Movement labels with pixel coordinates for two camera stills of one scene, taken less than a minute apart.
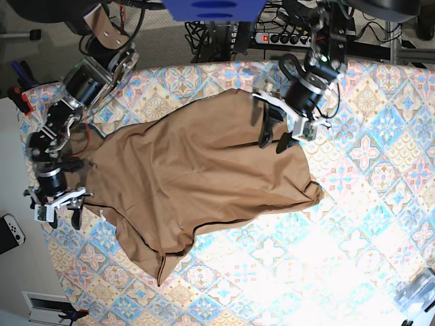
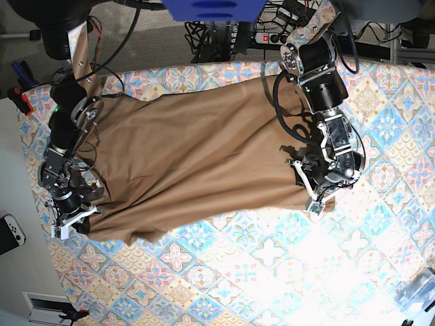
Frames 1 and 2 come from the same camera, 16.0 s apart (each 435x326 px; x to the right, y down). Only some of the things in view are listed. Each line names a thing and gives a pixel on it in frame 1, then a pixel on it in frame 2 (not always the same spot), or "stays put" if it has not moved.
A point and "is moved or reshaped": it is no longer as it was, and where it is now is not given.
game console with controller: [11, 233] stays put
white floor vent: [47, 308] stays put
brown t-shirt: [155, 176] is moved or reshaped
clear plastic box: [416, 295] stays put
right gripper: [301, 104] to [322, 178]
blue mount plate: [214, 10] stays put
